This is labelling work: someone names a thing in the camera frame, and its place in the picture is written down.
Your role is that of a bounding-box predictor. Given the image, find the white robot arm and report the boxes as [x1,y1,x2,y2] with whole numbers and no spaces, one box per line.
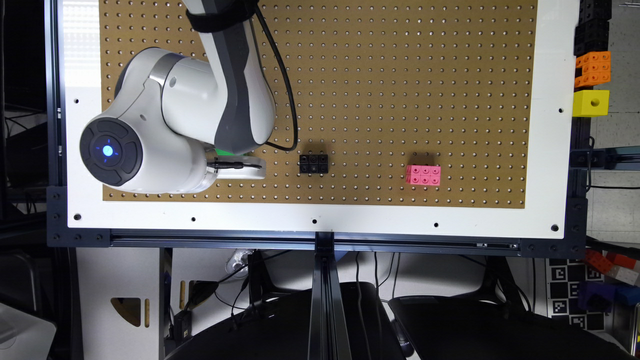
[79,1,275,194]

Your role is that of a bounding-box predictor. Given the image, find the black office chair left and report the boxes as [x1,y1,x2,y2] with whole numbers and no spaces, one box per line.
[168,282,404,360]

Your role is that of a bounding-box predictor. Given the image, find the yellow block with hole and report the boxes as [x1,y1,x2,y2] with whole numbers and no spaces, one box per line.
[572,90,610,118]

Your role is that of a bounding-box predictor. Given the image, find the red orange blocks pile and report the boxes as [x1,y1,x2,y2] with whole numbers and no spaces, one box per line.
[584,249,639,286]

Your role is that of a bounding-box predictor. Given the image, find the black office chair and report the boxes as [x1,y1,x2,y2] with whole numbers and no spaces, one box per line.
[168,282,404,360]
[389,296,632,360]

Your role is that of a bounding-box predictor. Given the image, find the pink studded block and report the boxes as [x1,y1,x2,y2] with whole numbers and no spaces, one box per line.
[406,165,441,186]

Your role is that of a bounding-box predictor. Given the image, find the green block with hole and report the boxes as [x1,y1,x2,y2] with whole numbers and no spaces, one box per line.
[214,147,251,156]

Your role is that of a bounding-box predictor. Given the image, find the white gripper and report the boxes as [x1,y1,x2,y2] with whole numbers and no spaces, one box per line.
[207,156,266,180]

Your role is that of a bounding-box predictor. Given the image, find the black white marker board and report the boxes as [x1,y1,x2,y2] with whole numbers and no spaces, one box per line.
[545,259,605,332]

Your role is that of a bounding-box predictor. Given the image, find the black office chair right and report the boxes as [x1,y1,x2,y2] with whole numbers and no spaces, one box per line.
[389,296,632,360]

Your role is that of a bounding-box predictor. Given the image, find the orange studded block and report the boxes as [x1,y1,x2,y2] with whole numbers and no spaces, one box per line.
[574,51,611,88]

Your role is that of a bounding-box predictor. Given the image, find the black studded block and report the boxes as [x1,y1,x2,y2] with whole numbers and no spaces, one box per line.
[299,154,329,174]

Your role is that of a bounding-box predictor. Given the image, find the dark aluminium table frame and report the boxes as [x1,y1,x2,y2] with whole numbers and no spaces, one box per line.
[45,1,586,359]

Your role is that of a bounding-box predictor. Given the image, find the white board frame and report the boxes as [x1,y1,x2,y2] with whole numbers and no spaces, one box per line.
[57,1,578,239]

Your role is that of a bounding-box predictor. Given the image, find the white cabinet with cutouts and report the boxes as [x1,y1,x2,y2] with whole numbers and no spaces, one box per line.
[76,248,165,360]

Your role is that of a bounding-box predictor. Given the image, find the brown pegboard panel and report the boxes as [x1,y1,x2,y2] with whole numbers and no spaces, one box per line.
[98,0,539,210]

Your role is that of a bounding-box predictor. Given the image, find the blue purple block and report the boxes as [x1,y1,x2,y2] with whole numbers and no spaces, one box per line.
[578,282,639,313]

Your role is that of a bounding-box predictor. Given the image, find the black stacked blocks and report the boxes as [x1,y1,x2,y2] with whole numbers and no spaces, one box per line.
[574,0,612,57]

